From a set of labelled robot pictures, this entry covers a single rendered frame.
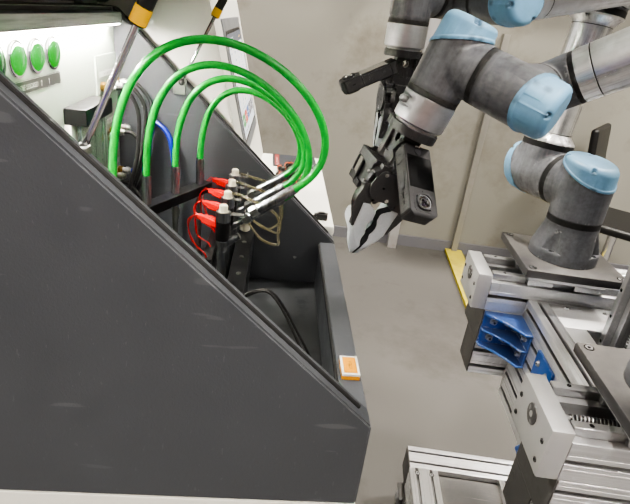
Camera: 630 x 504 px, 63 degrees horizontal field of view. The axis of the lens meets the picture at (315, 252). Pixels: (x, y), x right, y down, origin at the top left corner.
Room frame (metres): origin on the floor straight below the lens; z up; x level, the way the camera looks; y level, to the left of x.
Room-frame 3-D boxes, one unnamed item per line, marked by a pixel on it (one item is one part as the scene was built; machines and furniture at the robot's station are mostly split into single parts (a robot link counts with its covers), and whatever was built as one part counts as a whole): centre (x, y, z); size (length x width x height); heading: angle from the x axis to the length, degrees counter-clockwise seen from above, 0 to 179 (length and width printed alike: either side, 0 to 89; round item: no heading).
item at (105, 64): (1.12, 0.47, 1.20); 0.13 x 0.03 x 0.31; 6
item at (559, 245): (1.13, -0.57, 1.09); 0.15 x 0.15 x 0.10
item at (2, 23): (0.88, 0.44, 1.43); 0.54 x 0.03 x 0.02; 6
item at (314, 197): (1.62, 0.10, 0.96); 0.70 x 0.22 x 0.03; 6
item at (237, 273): (1.03, 0.19, 0.91); 0.34 x 0.10 x 0.15; 6
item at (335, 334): (0.93, -0.06, 0.87); 0.62 x 0.04 x 0.16; 6
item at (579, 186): (1.14, -0.57, 1.20); 0.13 x 0.12 x 0.14; 26
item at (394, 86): (1.06, -0.13, 1.38); 0.09 x 0.08 x 0.12; 96
